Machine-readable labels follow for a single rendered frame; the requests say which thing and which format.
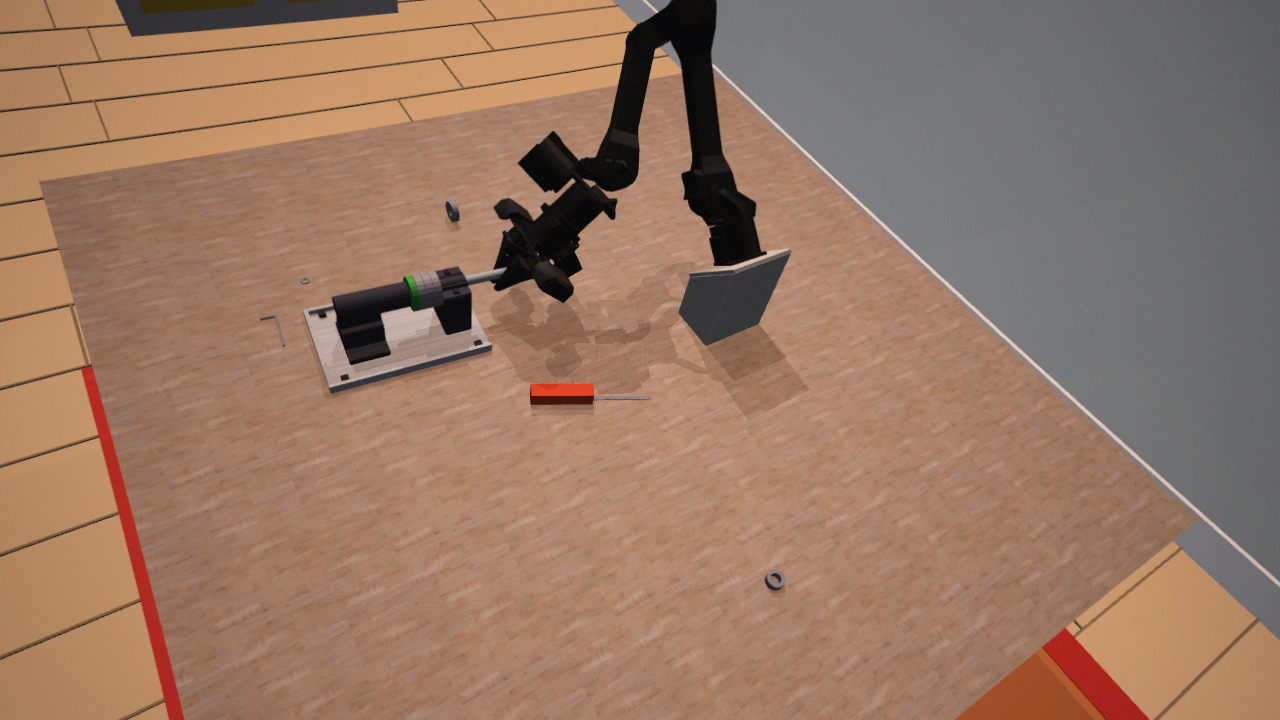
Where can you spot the red rectangular block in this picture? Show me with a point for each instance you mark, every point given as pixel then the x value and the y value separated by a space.
pixel 570 394

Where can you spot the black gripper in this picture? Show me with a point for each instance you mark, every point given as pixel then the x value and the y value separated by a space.
pixel 547 236

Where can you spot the green ring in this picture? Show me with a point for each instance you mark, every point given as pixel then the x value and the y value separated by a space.
pixel 413 291

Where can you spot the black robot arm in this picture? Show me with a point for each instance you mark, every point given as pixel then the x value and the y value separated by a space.
pixel 709 185

